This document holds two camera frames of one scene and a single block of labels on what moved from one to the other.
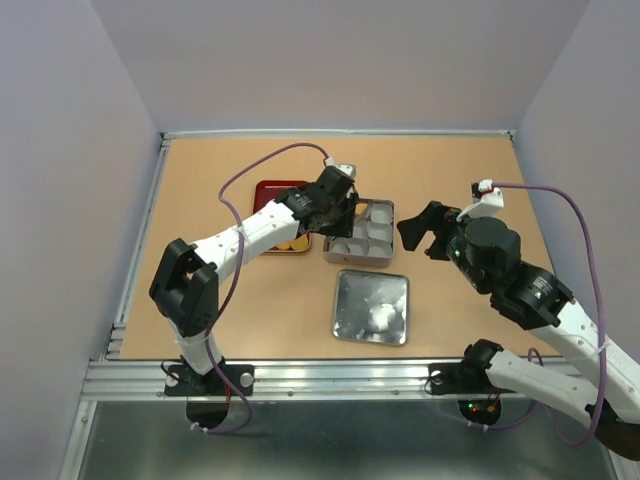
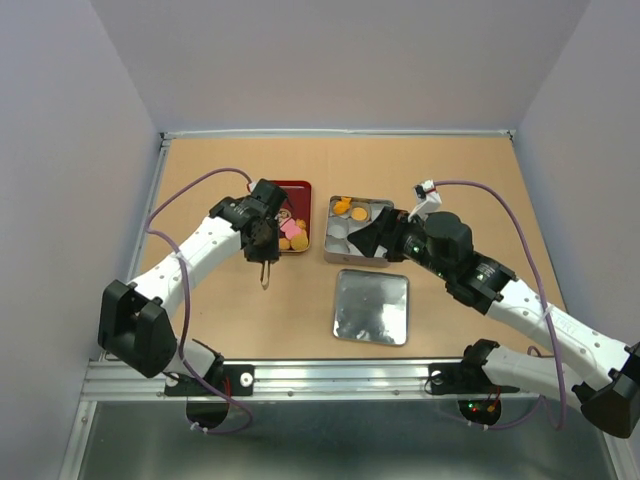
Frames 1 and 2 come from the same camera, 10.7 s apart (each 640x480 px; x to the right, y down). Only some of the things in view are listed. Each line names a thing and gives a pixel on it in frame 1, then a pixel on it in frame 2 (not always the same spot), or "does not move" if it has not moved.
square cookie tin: x=372 y=241 does not move
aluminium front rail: x=278 y=379 does not move
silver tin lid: x=371 y=307 does not move
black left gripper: x=346 y=226 → x=271 y=253
